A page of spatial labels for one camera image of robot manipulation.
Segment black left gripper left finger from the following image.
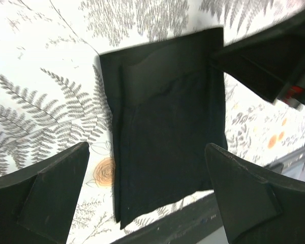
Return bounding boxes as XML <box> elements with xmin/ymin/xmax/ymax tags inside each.
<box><xmin>0</xmin><ymin>142</ymin><xmax>89</xmax><ymax>243</ymax></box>

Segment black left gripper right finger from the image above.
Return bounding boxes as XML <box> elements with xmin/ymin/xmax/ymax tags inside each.
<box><xmin>205</xmin><ymin>143</ymin><xmax>305</xmax><ymax>243</ymax></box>

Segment black underwear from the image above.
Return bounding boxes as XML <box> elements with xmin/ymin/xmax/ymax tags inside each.
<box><xmin>99</xmin><ymin>27</ymin><xmax>227</xmax><ymax>228</ymax></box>

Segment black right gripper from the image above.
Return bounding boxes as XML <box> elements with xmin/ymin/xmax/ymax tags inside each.
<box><xmin>211</xmin><ymin>9</ymin><xmax>305</xmax><ymax>109</ymax></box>

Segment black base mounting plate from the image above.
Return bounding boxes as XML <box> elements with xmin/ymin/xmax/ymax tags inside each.
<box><xmin>113</xmin><ymin>146</ymin><xmax>305</xmax><ymax>244</ymax></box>

